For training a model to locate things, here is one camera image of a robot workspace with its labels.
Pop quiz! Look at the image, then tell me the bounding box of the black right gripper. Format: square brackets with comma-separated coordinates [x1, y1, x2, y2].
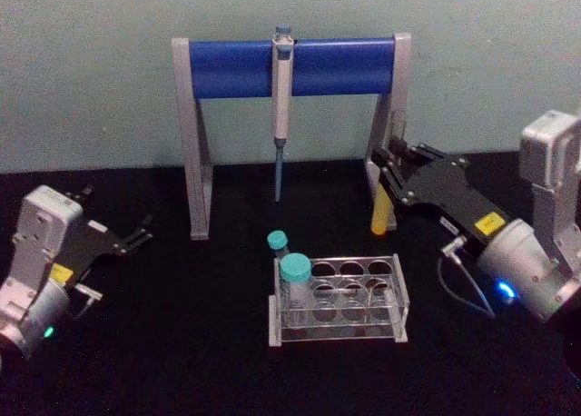
[369, 135, 511, 254]

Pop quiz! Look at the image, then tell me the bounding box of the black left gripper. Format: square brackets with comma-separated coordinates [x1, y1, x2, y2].
[48, 184, 155, 292]

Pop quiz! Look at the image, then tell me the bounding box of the clear tube with yellow cap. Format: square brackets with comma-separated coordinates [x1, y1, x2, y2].
[369, 110, 409, 236]

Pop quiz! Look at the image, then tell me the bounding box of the grey pipette with blue tip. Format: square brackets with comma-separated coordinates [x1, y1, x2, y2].
[271, 24, 296, 203]

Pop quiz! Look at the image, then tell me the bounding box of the small tube with teal cap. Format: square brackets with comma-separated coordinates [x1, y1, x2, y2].
[266, 230, 292, 265]

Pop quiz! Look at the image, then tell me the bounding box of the large tube with teal cap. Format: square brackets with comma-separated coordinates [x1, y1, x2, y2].
[278, 252, 314, 315]

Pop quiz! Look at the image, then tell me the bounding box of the clear plastic tube rack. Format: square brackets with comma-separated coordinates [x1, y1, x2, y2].
[267, 253, 411, 347]

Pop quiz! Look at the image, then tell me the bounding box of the black table cloth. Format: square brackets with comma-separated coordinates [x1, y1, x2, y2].
[0, 150, 581, 416]

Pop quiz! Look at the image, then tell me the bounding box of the grey stand with blue bar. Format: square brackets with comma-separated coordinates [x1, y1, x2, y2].
[172, 32, 413, 242]

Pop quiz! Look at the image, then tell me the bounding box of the left gripper's thin cable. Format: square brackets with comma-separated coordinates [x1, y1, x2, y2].
[71, 282, 103, 321]

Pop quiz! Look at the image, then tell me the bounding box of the gripper's thin cable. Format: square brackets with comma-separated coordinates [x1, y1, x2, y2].
[437, 234, 497, 320]
[71, 282, 103, 321]

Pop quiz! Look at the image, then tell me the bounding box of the right gripper's thin cable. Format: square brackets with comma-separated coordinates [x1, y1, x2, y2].
[437, 234, 497, 320]

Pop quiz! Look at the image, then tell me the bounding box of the plain pale wall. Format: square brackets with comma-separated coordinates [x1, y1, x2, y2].
[0, 0, 581, 175]

